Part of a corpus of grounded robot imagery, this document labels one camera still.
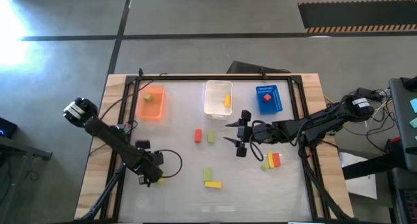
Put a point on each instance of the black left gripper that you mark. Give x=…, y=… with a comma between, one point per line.
x=153, y=173

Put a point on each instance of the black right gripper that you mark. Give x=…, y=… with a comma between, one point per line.
x=244, y=133

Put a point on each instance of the yellow wooden cylinder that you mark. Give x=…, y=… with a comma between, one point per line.
x=160, y=181

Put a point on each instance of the green long wooden block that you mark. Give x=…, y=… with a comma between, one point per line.
x=207, y=174
x=210, y=136

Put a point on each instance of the yellow short wooden block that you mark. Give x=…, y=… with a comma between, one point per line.
x=227, y=101

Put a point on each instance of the red long wooden block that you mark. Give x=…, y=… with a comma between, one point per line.
x=276, y=159
x=198, y=135

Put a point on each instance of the yellow long wooden block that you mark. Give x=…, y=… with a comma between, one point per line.
x=270, y=159
x=213, y=184

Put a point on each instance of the green small wooden block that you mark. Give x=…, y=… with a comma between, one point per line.
x=264, y=166

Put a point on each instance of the red wooden cube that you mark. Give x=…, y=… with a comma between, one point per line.
x=267, y=98

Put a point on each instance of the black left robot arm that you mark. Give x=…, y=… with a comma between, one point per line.
x=107, y=136

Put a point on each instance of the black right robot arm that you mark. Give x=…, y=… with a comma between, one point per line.
x=312, y=124

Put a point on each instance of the white plastic bin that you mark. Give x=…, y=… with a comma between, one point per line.
x=213, y=103

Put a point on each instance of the blue plastic basket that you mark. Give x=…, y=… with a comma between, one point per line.
x=275, y=106

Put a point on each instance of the orange plastic bin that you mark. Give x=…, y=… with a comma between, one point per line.
x=153, y=110

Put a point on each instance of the white glossy work surface sheet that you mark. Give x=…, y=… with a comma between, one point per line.
x=244, y=198

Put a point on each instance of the black stand leg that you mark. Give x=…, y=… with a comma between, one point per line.
x=368, y=167

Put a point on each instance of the white paper sheet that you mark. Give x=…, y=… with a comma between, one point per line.
x=361, y=186

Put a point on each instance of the black power strip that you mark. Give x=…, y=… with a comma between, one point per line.
x=369, y=92

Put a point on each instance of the black box with blue light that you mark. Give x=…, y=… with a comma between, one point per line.
x=8, y=126

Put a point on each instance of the dark grey side panel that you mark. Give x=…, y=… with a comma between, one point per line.
x=402, y=120

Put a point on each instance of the black hazard-striped floor mat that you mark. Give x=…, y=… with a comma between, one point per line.
x=358, y=15

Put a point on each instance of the cyan sticky note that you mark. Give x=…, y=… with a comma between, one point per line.
x=413, y=122
x=414, y=105

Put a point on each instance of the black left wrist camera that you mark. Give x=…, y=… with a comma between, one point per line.
x=158, y=158

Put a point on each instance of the black diagonal frame strut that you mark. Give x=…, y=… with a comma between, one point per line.
x=104, y=194
x=322, y=194

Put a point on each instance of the black frame clamp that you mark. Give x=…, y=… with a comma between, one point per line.
x=263, y=74
x=141, y=73

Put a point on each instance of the black metal table frame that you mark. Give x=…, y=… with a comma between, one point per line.
x=195, y=77

